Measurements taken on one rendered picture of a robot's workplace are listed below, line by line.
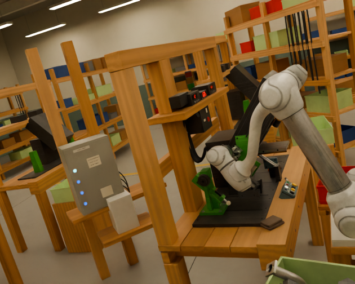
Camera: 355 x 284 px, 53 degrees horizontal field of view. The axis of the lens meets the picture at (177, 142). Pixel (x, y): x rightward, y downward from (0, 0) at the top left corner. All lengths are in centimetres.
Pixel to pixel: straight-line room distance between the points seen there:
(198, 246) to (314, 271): 63
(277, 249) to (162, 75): 113
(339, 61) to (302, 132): 348
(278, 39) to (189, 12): 655
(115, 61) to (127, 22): 1062
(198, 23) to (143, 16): 184
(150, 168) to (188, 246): 47
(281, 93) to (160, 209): 89
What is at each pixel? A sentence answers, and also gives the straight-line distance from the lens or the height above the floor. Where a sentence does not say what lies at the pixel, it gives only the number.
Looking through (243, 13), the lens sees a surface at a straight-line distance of 606.
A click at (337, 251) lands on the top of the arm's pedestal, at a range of 185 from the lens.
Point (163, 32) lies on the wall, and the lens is 1189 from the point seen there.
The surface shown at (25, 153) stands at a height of 37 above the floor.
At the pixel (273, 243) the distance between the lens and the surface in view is 181.
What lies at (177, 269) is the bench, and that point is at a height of 73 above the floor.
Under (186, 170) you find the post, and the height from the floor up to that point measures 117.
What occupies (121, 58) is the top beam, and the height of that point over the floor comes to 190.
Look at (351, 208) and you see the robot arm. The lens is 160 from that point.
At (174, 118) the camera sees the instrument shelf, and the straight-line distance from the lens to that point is 203.
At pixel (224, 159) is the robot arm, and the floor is 127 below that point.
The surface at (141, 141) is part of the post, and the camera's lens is 181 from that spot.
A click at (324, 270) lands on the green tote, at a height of 93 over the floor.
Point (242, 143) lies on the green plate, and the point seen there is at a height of 122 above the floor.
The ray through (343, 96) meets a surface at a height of 87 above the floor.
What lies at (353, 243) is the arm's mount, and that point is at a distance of 183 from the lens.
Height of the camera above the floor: 184
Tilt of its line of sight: 13 degrees down
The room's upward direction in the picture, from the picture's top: 14 degrees counter-clockwise
